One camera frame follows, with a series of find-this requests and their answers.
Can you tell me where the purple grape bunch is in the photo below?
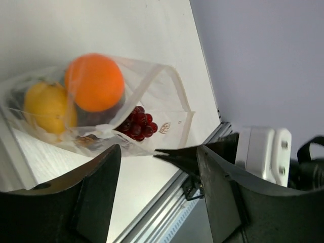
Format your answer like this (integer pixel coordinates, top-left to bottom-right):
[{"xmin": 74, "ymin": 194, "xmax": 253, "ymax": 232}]
[{"xmin": 115, "ymin": 106, "xmax": 158, "ymax": 142}]

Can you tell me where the clear zip top bag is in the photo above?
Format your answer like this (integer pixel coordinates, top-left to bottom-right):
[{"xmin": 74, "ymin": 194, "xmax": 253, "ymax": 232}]
[{"xmin": 1, "ymin": 58, "xmax": 193, "ymax": 156}]

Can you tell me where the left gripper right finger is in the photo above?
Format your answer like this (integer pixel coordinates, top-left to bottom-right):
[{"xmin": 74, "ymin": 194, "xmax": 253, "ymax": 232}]
[{"xmin": 197, "ymin": 146, "xmax": 323, "ymax": 242}]

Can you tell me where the white slotted cable duct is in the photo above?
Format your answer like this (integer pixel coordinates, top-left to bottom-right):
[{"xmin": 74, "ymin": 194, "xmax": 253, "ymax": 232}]
[{"xmin": 155, "ymin": 199, "xmax": 198, "ymax": 243}]

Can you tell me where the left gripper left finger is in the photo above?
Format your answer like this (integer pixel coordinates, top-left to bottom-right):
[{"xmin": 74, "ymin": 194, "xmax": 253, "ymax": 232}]
[{"xmin": 1, "ymin": 145, "xmax": 122, "ymax": 242}]

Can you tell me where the orange fruit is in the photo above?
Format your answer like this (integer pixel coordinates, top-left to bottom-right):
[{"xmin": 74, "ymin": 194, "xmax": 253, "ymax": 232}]
[{"xmin": 64, "ymin": 53, "xmax": 125, "ymax": 112}]

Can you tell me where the yellow lemon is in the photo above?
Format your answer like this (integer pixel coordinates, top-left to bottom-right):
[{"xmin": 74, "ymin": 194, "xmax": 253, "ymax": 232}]
[{"xmin": 23, "ymin": 81, "xmax": 77, "ymax": 135}]

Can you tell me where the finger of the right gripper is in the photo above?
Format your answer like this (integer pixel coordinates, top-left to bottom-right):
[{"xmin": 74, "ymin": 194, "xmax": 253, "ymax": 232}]
[{"xmin": 153, "ymin": 133, "xmax": 240, "ymax": 183}]

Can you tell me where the aluminium rail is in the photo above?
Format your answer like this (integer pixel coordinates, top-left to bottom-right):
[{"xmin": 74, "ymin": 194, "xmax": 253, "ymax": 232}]
[{"xmin": 108, "ymin": 121, "xmax": 233, "ymax": 243}]

